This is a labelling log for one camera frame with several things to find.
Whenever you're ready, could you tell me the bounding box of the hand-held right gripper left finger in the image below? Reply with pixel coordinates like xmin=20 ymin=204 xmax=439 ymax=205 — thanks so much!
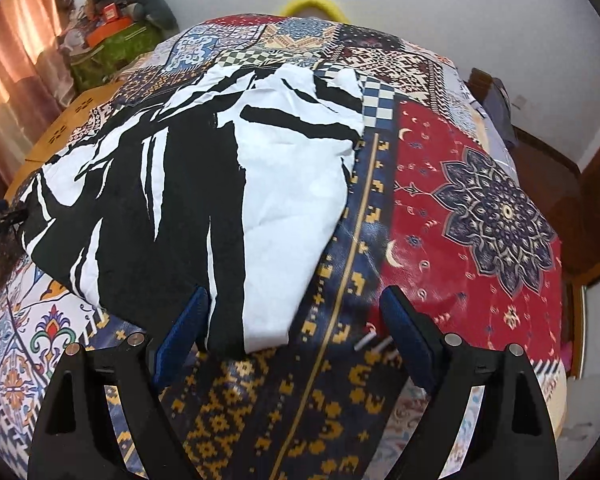
xmin=27 ymin=285 xmax=211 ymax=480

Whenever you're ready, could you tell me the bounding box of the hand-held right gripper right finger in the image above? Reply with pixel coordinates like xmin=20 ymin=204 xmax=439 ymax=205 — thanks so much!
xmin=378 ymin=285 xmax=561 ymax=480

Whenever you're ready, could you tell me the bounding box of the black and white patterned shirt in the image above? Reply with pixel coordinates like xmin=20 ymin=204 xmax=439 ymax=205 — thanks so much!
xmin=17 ymin=62 xmax=368 ymax=353

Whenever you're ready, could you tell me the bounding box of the wooden lap desk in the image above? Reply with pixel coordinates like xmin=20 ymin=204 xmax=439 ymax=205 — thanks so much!
xmin=5 ymin=80 xmax=126 ymax=201

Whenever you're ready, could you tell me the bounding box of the pink brown curtain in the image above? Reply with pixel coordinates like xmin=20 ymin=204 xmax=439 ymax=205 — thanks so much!
xmin=0 ymin=0 xmax=76 ymax=201

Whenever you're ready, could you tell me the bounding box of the patchwork printed blanket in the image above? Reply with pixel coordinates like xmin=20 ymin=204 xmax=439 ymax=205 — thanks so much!
xmin=0 ymin=12 xmax=568 ymax=480

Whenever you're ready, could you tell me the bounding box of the green patterned storage bag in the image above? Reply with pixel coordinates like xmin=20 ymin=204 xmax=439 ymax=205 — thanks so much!
xmin=70 ymin=20 xmax=163 ymax=91

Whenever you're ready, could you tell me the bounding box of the orange flat box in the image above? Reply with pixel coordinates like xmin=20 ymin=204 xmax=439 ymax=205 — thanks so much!
xmin=87 ymin=16 xmax=133 ymax=43

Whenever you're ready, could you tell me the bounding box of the grey cloth on chair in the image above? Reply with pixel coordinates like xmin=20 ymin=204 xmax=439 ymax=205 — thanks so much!
xmin=482 ymin=76 xmax=519 ymax=147

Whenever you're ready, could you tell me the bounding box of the grey plush toy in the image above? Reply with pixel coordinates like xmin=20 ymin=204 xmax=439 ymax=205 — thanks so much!
xmin=122 ymin=0 xmax=178 ymax=28

